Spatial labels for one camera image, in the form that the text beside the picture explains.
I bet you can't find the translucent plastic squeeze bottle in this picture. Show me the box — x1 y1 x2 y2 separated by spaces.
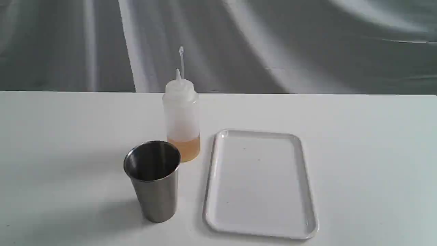
162 46 201 163

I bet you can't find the stainless steel cup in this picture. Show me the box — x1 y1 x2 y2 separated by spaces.
123 140 181 223

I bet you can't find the white plastic tray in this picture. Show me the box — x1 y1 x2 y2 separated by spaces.
203 129 319 240

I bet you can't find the grey backdrop cloth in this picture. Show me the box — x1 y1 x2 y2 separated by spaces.
1 0 436 94

